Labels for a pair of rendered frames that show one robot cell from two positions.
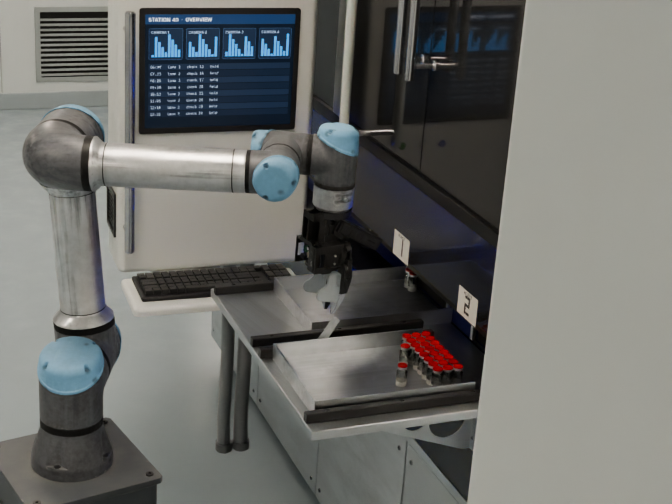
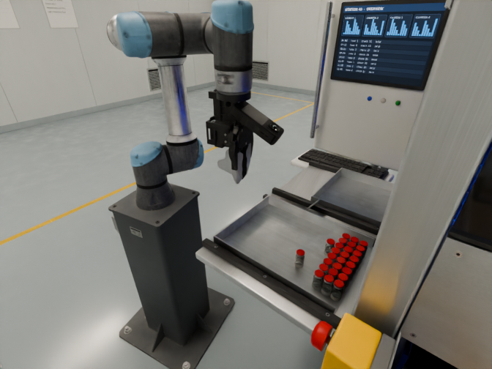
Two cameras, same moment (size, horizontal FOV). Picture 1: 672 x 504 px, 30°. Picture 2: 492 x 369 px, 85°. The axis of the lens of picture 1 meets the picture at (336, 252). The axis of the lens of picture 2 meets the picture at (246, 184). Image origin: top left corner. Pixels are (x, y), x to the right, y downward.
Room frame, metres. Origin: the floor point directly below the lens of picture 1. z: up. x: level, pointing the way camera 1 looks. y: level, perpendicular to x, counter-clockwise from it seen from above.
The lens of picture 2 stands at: (1.92, -0.50, 1.40)
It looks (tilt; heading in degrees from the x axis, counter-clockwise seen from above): 31 degrees down; 61
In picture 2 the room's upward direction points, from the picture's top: straight up
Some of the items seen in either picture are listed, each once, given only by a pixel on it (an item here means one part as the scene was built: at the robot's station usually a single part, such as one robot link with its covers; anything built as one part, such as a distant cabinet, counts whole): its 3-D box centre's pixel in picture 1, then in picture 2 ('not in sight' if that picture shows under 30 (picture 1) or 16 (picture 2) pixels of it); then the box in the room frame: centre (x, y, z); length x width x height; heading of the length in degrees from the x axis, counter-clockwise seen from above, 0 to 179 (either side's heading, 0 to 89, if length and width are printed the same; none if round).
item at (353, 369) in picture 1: (371, 370); (293, 241); (2.30, -0.09, 0.90); 0.34 x 0.26 x 0.04; 112
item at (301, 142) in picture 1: (280, 154); (203, 34); (2.16, 0.11, 1.38); 0.11 x 0.11 x 0.08; 0
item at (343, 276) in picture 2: (440, 358); (350, 268); (2.36, -0.23, 0.91); 0.18 x 0.02 x 0.05; 22
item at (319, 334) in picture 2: not in sight; (325, 337); (2.14, -0.36, 1.00); 0.04 x 0.04 x 0.04; 22
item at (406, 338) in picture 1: (420, 361); (332, 259); (2.34, -0.19, 0.91); 0.18 x 0.02 x 0.05; 22
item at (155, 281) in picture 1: (216, 281); (341, 164); (2.90, 0.30, 0.82); 0.40 x 0.14 x 0.02; 110
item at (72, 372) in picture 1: (71, 380); (150, 162); (2.06, 0.47, 0.96); 0.13 x 0.12 x 0.14; 0
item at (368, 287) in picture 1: (361, 299); (375, 200); (2.66, -0.07, 0.90); 0.34 x 0.26 x 0.04; 112
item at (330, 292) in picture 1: (329, 294); (228, 166); (2.16, 0.01, 1.12); 0.06 x 0.03 x 0.09; 124
